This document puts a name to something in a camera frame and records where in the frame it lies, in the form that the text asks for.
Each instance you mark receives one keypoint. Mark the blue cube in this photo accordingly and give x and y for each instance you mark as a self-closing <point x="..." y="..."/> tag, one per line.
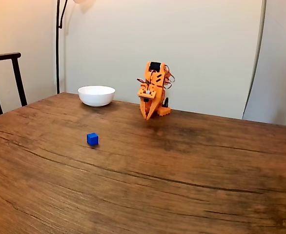
<point x="92" y="139"/>

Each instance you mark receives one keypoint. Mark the white bowl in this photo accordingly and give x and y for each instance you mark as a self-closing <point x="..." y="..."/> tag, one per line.
<point x="96" y="96"/>

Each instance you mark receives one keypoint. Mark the black table clamp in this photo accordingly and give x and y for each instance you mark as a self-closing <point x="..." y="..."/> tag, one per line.
<point x="167" y="102"/>

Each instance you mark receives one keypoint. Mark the grey curved pole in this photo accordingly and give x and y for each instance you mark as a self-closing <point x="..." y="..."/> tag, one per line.
<point x="256" y="61"/>

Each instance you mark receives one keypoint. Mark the black floor lamp pole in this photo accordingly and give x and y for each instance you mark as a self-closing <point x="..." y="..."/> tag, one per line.
<point x="57" y="48"/>

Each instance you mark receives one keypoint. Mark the black chair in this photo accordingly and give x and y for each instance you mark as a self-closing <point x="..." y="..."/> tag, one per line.
<point x="17" y="73"/>

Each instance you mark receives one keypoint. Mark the orange bracket with black camera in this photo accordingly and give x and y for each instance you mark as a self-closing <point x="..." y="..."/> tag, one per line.
<point x="144" y="93"/>

